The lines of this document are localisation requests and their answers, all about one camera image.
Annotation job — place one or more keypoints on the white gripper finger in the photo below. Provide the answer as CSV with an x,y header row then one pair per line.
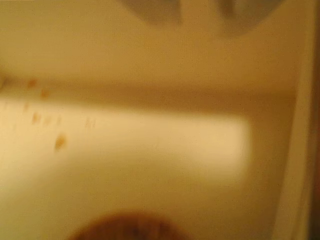
x,y
245,15
160,11

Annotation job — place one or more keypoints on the round golden mini cookie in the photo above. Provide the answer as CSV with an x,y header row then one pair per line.
x,y
130,227

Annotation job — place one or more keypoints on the white open cardboard box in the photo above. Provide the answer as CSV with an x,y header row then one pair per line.
x,y
150,150

